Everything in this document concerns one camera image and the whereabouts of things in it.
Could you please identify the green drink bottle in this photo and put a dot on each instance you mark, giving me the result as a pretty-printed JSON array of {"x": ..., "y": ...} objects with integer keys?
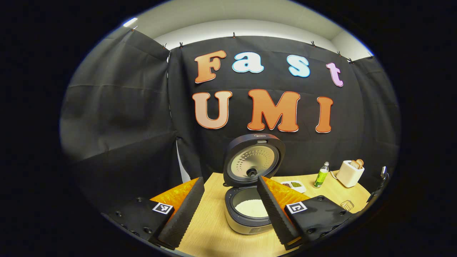
[{"x": 321, "y": 176}]

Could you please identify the ceiling light panel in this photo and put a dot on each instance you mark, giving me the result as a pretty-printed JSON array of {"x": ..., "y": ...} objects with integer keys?
[{"x": 130, "y": 22}]

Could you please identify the white toaster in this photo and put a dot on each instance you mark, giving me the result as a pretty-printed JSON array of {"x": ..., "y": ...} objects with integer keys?
[{"x": 348, "y": 175}]

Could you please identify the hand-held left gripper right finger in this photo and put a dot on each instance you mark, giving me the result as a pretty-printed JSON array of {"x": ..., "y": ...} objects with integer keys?
[{"x": 275, "y": 210}]

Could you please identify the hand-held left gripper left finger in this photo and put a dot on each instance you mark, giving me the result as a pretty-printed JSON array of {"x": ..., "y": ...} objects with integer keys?
[{"x": 189, "y": 210}]

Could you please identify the toast bread slice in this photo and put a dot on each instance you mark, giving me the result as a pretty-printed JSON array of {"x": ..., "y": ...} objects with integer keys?
[
  {"x": 354, "y": 164},
  {"x": 360, "y": 163}
]

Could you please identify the white divided grain dish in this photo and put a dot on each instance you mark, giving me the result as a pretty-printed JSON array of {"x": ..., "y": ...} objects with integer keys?
[{"x": 296, "y": 185}]

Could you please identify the black rice cooker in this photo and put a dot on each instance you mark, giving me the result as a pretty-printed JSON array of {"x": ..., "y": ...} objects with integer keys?
[{"x": 253, "y": 142}]

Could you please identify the black backdrop cloth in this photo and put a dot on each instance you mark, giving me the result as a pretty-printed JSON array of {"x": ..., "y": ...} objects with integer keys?
[{"x": 117, "y": 125}]

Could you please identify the white rice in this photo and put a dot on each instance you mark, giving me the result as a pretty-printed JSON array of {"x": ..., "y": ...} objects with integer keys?
[{"x": 250, "y": 208}]

